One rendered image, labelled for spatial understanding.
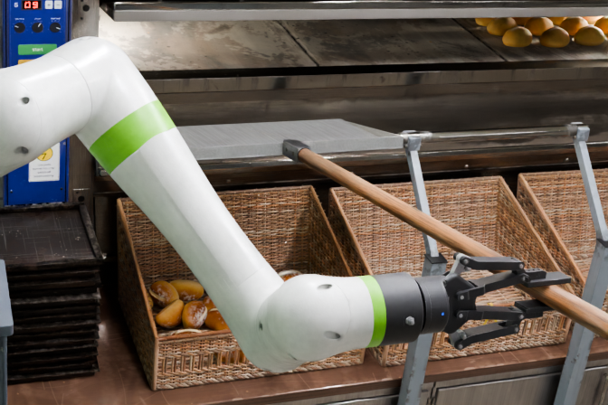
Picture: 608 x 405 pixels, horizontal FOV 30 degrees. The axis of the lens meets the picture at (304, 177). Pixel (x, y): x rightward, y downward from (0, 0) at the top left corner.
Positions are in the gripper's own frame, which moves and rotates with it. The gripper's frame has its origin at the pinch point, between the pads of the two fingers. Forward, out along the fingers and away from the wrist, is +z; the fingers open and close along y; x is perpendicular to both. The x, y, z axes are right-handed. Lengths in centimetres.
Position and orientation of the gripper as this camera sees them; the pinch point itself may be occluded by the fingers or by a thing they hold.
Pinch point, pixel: (543, 292)
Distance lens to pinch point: 160.2
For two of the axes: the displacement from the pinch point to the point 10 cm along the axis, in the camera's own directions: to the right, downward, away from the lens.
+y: -0.3, 9.7, 2.3
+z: 9.3, -0.6, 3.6
